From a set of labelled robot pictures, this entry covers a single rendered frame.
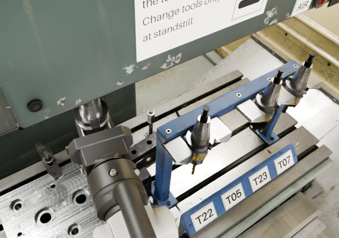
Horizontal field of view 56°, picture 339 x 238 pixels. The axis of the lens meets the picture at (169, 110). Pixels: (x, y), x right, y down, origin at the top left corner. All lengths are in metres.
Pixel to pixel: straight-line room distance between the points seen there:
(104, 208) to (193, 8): 0.35
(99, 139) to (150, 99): 1.08
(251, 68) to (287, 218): 0.70
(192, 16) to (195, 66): 1.57
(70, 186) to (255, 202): 0.55
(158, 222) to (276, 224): 0.75
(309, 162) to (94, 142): 0.80
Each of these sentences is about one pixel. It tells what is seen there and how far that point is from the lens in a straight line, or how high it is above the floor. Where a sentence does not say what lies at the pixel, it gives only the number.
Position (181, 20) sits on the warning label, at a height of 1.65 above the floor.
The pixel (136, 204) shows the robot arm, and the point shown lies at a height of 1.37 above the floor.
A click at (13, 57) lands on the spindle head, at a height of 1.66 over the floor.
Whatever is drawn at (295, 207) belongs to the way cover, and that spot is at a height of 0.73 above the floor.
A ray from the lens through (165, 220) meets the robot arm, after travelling 0.52.
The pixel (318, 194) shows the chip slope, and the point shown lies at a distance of 1.36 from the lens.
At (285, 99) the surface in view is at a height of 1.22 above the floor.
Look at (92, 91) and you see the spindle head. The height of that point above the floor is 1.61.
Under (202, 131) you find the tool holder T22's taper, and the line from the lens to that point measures 0.68.
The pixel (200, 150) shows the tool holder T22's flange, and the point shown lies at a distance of 0.71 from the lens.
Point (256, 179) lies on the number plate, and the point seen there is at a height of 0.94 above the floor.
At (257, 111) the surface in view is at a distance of 0.82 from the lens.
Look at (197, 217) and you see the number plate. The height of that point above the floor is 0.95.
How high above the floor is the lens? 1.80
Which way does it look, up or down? 50 degrees down
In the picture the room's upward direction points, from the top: 5 degrees clockwise
